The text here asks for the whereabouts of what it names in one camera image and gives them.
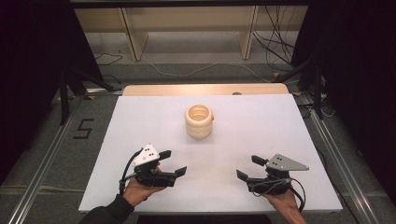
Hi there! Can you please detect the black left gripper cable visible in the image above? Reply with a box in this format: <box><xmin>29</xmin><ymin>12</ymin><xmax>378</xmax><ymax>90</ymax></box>
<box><xmin>119</xmin><ymin>148</ymin><xmax>144</xmax><ymax>196</ymax></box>

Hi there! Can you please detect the black tripod stand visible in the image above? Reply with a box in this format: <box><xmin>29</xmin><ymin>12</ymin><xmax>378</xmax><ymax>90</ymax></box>
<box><xmin>273</xmin><ymin>55</ymin><xmax>327</xmax><ymax>119</ymax></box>
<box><xmin>50</xmin><ymin>66</ymin><xmax>118</xmax><ymax>126</ymax></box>

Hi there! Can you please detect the light wooden table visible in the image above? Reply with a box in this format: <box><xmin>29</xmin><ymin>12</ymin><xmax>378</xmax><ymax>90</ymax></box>
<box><xmin>121</xmin><ymin>82</ymin><xmax>290</xmax><ymax>97</ymax></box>

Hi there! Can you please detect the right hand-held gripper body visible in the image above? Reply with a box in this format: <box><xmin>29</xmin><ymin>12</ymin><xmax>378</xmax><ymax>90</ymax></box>
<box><xmin>245</xmin><ymin>153</ymin><xmax>310</xmax><ymax>196</ymax></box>

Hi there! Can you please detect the white floor cable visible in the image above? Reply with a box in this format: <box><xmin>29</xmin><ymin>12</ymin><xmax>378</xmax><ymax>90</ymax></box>
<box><xmin>149</xmin><ymin>62</ymin><xmax>273</xmax><ymax>84</ymax></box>

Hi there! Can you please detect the black curtain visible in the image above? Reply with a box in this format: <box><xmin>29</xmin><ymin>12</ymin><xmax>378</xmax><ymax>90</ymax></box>
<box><xmin>292</xmin><ymin>0</ymin><xmax>396</xmax><ymax>198</ymax></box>
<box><xmin>0</xmin><ymin>0</ymin><xmax>105</xmax><ymax>185</ymax></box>

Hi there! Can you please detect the person's left hand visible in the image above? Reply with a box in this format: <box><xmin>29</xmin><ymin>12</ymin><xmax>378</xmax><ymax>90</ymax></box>
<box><xmin>122</xmin><ymin>167</ymin><xmax>163</xmax><ymax>208</ymax></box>

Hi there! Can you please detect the light wooden desk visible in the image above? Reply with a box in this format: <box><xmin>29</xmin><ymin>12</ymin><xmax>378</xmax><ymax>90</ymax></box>
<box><xmin>74</xmin><ymin>5</ymin><xmax>310</xmax><ymax>62</ymax></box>

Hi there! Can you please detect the bundle of black cables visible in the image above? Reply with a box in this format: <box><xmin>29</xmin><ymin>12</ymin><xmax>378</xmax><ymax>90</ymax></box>
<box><xmin>252</xmin><ymin>5</ymin><xmax>297</xmax><ymax>65</ymax></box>

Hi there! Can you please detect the thin black floor cable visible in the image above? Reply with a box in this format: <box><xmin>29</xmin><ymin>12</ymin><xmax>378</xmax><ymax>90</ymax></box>
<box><xmin>94</xmin><ymin>52</ymin><xmax>124</xmax><ymax>66</ymax></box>

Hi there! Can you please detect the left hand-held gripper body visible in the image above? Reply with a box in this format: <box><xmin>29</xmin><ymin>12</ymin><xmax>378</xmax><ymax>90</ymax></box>
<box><xmin>132</xmin><ymin>143</ymin><xmax>179</xmax><ymax>189</ymax></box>

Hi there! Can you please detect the person's right hand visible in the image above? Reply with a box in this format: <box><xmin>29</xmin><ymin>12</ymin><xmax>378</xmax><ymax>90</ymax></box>
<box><xmin>264</xmin><ymin>188</ymin><xmax>303</xmax><ymax>217</ymax></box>

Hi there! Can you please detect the aluminium floor rail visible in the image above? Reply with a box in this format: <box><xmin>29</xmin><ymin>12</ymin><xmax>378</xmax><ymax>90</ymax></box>
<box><xmin>299</xmin><ymin>92</ymin><xmax>380</xmax><ymax>224</ymax></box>
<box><xmin>7</xmin><ymin>89</ymin><xmax>124</xmax><ymax>224</ymax></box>

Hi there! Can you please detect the cream ribbed cup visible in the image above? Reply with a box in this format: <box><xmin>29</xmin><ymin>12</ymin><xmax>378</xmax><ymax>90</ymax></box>
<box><xmin>184</xmin><ymin>104</ymin><xmax>216</xmax><ymax>140</ymax></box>

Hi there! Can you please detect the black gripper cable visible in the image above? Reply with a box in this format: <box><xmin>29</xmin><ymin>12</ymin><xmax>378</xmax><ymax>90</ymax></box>
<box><xmin>249</xmin><ymin>177</ymin><xmax>307</xmax><ymax>213</ymax></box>
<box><xmin>119</xmin><ymin>148</ymin><xmax>144</xmax><ymax>196</ymax></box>

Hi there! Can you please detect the white table board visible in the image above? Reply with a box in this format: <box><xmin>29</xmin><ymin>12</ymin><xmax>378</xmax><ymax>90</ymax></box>
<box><xmin>78</xmin><ymin>93</ymin><xmax>344</xmax><ymax>215</ymax></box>

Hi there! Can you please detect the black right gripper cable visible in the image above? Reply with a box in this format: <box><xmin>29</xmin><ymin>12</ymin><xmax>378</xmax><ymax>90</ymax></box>
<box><xmin>249</xmin><ymin>177</ymin><xmax>307</xmax><ymax>213</ymax></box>

